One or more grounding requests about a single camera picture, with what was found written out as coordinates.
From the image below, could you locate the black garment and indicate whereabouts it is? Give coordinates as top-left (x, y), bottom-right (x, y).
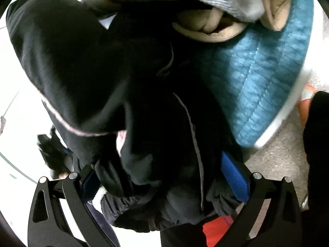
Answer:
top-left (6, 0), bottom-right (242, 232)

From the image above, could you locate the red garment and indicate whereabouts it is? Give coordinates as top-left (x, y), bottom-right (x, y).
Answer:
top-left (202, 216), bottom-right (234, 247)

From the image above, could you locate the teal quilted bedspread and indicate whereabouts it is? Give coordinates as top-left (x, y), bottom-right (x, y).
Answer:
top-left (202, 0), bottom-right (314, 148)

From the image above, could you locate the beige garment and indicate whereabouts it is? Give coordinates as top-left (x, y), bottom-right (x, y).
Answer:
top-left (173, 0), bottom-right (291, 43)

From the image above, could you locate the white bed frame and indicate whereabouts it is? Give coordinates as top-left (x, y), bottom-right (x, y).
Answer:
top-left (254, 70), bottom-right (311, 150)

